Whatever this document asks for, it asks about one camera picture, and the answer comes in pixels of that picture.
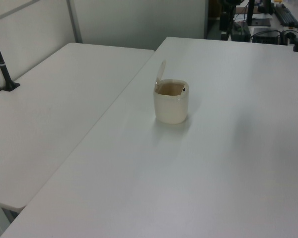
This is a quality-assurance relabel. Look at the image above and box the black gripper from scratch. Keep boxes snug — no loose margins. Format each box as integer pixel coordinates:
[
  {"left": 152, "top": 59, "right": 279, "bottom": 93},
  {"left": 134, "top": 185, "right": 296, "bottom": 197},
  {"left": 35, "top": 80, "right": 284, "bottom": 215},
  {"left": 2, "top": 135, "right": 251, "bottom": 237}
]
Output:
[{"left": 220, "top": 11, "right": 233, "bottom": 41}]

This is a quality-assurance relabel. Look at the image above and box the cream plastic trash bin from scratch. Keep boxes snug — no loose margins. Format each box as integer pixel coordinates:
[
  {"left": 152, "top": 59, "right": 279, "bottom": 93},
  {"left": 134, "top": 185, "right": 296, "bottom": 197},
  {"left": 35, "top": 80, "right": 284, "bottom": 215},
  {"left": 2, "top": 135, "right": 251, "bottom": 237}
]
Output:
[{"left": 153, "top": 59, "right": 190, "bottom": 125}]

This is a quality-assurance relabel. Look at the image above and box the dark green box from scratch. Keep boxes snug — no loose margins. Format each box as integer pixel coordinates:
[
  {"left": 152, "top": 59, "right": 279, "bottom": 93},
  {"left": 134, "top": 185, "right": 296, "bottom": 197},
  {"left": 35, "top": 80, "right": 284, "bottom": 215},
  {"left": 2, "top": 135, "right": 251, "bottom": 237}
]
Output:
[{"left": 230, "top": 22, "right": 251, "bottom": 42}]

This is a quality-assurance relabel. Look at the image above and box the black monitor stand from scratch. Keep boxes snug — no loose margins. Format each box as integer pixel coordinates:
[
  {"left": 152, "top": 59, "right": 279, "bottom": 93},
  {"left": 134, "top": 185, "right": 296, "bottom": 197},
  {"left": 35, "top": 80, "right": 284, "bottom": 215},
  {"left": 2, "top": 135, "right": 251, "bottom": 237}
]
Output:
[{"left": 246, "top": 0, "right": 256, "bottom": 26}]

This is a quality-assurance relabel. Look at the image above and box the black electronics box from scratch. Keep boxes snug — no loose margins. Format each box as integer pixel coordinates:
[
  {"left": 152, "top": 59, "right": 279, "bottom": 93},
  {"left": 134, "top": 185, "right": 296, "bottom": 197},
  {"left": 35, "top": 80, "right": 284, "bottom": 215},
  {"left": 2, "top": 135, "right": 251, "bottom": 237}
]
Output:
[{"left": 252, "top": 27, "right": 282, "bottom": 45}]

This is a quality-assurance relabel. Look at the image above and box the black keyboard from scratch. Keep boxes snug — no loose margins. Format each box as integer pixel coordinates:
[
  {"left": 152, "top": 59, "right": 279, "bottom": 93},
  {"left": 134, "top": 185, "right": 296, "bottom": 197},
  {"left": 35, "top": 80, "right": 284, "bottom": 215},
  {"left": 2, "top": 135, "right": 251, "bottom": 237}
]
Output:
[{"left": 273, "top": 4, "right": 298, "bottom": 28}]

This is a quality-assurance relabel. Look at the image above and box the white table leg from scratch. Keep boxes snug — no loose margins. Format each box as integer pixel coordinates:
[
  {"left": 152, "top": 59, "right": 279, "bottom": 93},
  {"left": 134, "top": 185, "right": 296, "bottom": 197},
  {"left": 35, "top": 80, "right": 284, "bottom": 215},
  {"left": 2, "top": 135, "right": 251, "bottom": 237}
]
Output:
[{"left": 0, "top": 202, "right": 17, "bottom": 238}]

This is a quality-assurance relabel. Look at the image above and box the grey partition frame post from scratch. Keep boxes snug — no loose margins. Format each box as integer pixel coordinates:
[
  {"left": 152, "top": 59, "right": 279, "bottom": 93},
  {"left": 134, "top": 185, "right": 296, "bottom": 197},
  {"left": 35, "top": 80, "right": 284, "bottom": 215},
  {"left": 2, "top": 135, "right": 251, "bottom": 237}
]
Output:
[{"left": 66, "top": 0, "right": 83, "bottom": 43}]

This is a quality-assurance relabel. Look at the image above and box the black camera stand pole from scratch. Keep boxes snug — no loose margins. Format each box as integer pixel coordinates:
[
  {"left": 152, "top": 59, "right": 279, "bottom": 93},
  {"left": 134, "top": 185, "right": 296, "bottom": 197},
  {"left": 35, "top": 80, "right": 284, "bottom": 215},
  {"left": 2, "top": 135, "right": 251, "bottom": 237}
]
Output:
[{"left": 0, "top": 21, "right": 21, "bottom": 92}]

